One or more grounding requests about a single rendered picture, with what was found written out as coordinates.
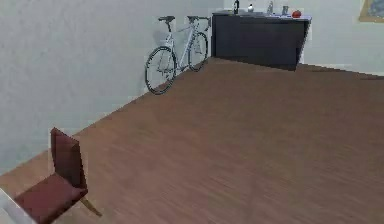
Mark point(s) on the white bicycle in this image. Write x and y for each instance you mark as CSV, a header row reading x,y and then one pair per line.
x,y
182,57

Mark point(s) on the dark kitchen counter cabinet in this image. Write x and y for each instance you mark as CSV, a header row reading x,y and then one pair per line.
x,y
256,41

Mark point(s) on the framed wall picture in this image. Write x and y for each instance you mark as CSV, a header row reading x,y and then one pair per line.
x,y
372,10

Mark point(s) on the dark red chair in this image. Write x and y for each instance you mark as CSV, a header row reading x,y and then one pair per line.
x,y
65,173

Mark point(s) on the clear glass bottle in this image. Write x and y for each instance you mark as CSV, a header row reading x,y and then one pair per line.
x,y
270,8

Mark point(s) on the small white pot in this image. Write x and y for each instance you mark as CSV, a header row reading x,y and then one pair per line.
x,y
250,8

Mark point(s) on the grey cup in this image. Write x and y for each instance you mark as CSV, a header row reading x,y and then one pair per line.
x,y
285,10

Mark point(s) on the red tomato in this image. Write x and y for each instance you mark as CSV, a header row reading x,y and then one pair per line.
x,y
296,14

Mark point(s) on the black bottle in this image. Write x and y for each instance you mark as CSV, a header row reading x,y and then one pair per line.
x,y
236,6

